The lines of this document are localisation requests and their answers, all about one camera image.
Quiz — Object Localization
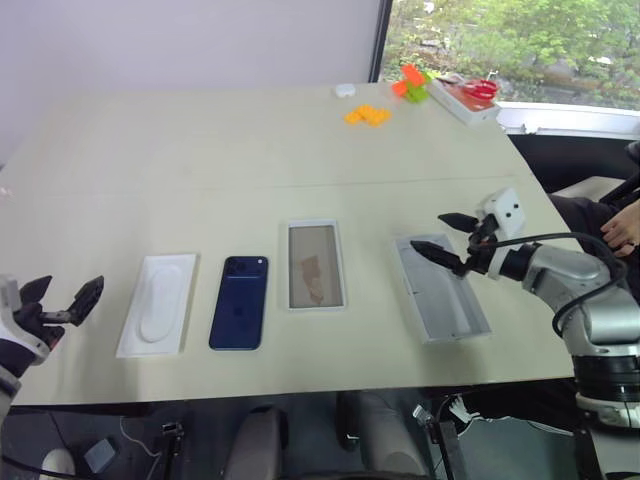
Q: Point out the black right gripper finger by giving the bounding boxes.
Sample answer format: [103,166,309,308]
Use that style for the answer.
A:
[437,212,477,232]
[410,241,469,276]

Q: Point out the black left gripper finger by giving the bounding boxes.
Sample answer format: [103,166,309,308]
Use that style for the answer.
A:
[19,275,54,305]
[66,275,106,328]

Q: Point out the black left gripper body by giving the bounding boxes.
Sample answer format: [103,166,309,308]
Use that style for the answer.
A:
[13,299,72,352]

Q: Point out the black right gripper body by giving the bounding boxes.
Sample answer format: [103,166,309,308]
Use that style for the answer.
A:
[462,213,501,277]

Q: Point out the phone box lid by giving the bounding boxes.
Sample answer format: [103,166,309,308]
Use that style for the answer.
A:
[393,230,493,346]

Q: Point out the white moulded insert tray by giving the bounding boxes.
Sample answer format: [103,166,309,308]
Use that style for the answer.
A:
[115,252,199,359]

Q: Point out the dark blue smartphone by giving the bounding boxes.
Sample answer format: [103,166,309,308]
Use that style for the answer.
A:
[208,255,270,352]

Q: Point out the white tray with brown card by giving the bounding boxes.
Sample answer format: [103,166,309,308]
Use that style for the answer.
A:
[286,217,348,313]

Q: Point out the person's bare hand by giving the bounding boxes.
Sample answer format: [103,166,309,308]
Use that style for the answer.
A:
[599,199,640,259]

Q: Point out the person's dark trousered leg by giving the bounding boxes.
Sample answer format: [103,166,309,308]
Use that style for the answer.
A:
[548,193,640,301]

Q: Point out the white tray with red scissors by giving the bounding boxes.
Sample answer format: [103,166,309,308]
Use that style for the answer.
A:
[428,77,502,127]

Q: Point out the beige seat cushion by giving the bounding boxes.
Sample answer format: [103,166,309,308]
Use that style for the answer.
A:
[549,174,619,202]

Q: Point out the red scissors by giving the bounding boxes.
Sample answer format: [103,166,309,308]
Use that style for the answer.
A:
[462,78,500,102]

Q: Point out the green building block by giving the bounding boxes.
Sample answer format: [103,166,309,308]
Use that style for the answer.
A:
[404,71,434,105]

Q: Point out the yellow building blocks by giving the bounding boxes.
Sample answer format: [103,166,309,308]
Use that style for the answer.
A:
[343,103,393,128]

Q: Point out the orange building block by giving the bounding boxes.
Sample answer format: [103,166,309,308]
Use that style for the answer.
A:
[391,64,426,97]

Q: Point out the white window sill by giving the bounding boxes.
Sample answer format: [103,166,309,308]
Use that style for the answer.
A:
[496,101,640,137]

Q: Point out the small black clamp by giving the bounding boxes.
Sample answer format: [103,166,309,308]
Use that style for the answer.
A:
[161,422,184,452]

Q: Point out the grey rounded shape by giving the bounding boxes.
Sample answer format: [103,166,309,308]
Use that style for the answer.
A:
[234,405,289,480]
[335,389,431,480]

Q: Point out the black upright bar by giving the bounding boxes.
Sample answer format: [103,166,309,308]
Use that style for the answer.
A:
[433,419,472,480]

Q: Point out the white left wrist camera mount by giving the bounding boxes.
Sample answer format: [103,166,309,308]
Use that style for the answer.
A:
[0,273,52,369]

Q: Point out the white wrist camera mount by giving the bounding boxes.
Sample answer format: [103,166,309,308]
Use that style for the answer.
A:
[480,187,526,279]
[0,273,52,369]

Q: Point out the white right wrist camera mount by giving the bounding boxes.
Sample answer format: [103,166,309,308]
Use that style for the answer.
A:
[480,187,526,279]

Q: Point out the black window frame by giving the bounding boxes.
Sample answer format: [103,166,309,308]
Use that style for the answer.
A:
[369,0,394,84]

